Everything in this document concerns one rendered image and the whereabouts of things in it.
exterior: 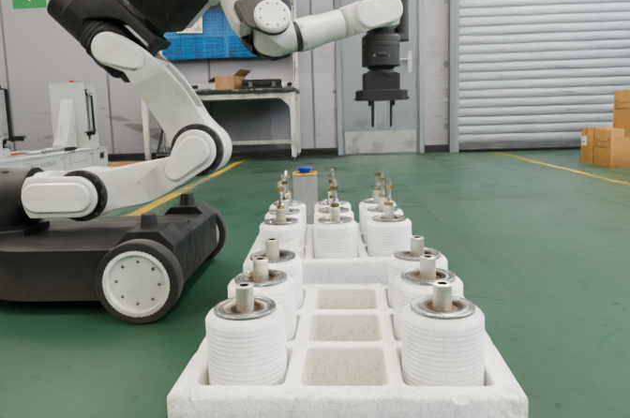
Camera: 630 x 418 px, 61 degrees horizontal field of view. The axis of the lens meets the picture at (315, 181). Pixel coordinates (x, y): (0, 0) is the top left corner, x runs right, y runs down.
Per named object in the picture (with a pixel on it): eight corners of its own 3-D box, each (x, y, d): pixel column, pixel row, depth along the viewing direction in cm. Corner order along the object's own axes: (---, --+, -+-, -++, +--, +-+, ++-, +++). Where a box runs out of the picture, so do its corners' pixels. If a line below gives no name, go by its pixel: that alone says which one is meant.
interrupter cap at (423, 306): (413, 322, 60) (413, 316, 60) (406, 299, 67) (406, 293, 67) (482, 321, 59) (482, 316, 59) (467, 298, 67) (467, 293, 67)
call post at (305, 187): (295, 280, 157) (292, 175, 153) (296, 273, 164) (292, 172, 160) (320, 279, 157) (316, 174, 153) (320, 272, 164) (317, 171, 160)
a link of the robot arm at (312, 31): (350, 26, 115) (265, 50, 111) (341, 50, 125) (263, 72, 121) (331, -15, 117) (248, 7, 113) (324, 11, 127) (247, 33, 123)
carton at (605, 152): (642, 167, 412) (644, 127, 408) (610, 168, 414) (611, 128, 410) (622, 163, 442) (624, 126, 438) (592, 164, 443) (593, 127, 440)
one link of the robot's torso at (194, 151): (38, 182, 143) (202, 117, 139) (75, 173, 163) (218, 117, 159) (63, 235, 145) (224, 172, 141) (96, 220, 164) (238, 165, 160)
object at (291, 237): (253, 305, 118) (249, 224, 115) (278, 291, 126) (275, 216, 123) (291, 312, 113) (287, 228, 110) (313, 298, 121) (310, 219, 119)
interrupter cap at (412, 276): (403, 288, 71) (403, 283, 71) (397, 272, 79) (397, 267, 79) (460, 288, 71) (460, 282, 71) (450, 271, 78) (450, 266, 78)
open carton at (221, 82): (220, 92, 608) (219, 72, 605) (252, 91, 597) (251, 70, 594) (207, 91, 579) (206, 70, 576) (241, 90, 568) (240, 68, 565)
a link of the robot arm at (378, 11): (407, 19, 119) (352, 35, 116) (390, 25, 127) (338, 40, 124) (399, -11, 117) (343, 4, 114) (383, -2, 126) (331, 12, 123)
